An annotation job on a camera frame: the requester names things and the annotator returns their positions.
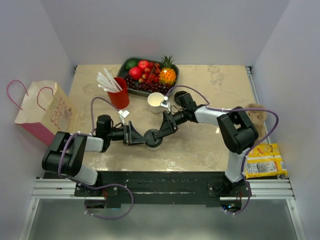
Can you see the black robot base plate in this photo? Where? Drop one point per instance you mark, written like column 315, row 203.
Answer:
column 111, row 183

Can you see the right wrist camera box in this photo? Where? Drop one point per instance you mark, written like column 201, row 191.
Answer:
column 165, row 104

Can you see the white paper coffee cup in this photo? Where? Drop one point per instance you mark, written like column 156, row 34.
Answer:
column 153, row 148

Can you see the yellow snack bag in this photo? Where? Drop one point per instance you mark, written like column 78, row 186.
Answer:
column 265, row 160

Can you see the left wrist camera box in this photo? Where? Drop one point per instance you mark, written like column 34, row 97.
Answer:
column 123, row 114

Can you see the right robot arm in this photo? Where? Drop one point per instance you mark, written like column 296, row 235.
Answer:
column 236, row 128

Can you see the brown cardboard cup carrier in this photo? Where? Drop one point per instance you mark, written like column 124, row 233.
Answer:
column 258, row 118

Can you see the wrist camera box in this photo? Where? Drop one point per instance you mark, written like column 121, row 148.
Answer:
column 123, row 114
column 165, row 104

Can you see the black coffee cup lid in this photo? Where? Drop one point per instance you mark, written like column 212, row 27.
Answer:
column 177, row 96

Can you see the dark red grape bunch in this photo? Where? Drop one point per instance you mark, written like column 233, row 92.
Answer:
column 146, row 86

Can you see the paper bag pink handles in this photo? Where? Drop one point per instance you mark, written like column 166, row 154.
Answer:
column 45, row 110

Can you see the orange plastic pineapple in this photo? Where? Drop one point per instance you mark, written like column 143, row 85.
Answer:
column 167, row 74

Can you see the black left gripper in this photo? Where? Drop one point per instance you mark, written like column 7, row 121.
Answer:
column 130, row 136

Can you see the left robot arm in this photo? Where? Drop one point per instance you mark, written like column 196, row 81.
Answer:
column 65, row 154

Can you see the red apple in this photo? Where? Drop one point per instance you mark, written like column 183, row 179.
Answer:
column 136, row 73
column 143, row 64

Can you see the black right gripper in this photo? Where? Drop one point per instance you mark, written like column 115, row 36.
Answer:
column 168, row 128

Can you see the green lime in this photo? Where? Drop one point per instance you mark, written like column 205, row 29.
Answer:
column 131, row 64

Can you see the red plastic cup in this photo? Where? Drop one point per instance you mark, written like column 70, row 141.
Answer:
column 120, row 99

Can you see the aluminium frame rail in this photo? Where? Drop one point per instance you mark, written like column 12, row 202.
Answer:
column 261, row 189

